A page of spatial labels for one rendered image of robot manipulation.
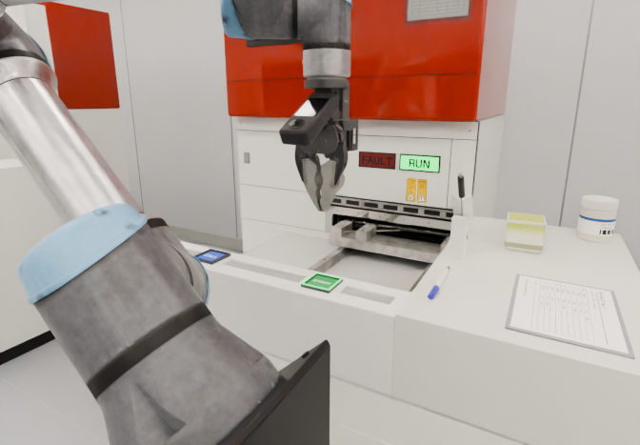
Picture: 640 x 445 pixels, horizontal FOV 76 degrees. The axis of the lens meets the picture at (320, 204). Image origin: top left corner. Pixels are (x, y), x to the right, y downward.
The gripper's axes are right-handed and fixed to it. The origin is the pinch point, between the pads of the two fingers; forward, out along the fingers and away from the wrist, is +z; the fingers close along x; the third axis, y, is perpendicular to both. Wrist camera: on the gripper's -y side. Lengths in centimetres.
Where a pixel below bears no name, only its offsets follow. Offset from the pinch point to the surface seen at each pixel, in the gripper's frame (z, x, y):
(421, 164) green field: 1, -1, 58
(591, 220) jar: 9, -43, 48
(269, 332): 24.1, 8.4, -4.0
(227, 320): 24.5, 18.3, -4.0
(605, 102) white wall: -16, -56, 207
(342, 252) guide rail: 26, 17, 45
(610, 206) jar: 6, -46, 49
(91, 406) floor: 111, 126, 26
